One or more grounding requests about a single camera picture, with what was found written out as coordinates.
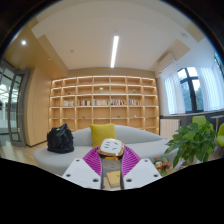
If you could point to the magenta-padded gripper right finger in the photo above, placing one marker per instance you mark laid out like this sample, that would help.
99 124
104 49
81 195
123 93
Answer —
141 173

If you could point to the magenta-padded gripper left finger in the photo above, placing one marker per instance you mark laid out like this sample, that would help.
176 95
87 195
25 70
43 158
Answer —
81 173

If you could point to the curved grey sofa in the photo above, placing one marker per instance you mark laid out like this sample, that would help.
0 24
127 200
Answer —
60 160

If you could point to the black backpack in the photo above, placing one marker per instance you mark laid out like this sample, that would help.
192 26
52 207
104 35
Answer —
60 140

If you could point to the yellow cushion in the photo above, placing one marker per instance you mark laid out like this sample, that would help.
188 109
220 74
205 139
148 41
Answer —
101 133

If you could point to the green potted plant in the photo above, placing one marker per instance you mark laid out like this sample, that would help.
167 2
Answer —
193 141

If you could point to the lit wooden shelf unit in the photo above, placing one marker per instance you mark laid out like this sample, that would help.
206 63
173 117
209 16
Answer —
103 103

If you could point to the lime green chair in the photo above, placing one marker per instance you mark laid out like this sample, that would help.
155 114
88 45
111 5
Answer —
220 135
200 120

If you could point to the white sheer curtain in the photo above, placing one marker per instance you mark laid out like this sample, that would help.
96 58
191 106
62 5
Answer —
174 95
213 88

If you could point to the dark-framed window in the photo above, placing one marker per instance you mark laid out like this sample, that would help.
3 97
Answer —
190 90

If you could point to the long ceiling light strip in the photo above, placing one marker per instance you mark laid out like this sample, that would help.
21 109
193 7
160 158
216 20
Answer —
114 51

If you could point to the beige wall radiator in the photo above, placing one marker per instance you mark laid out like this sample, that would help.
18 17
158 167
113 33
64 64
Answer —
169 128

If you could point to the glass door with grey frame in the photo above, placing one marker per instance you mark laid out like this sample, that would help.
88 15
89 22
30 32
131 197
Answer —
15 106

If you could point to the white wall air conditioner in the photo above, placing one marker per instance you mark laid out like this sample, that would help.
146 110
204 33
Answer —
166 62

